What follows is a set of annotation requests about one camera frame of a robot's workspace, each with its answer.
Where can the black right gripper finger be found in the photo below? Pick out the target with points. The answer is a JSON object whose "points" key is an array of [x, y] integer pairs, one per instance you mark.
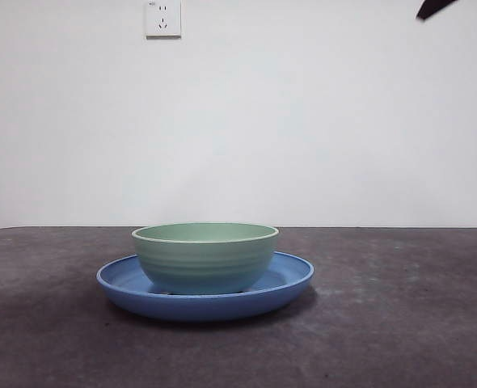
{"points": [[434, 7]]}

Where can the green ribbed bowl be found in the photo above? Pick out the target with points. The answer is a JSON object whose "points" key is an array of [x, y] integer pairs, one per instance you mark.
{"points": [[204, 262]]}

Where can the blue plate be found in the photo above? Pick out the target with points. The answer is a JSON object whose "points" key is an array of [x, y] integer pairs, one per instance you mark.
{"points": [[206, 308]]}

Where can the white wall socket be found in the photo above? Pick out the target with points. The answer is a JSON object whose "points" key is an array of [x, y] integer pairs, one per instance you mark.
{"points": [[163, 20]]}

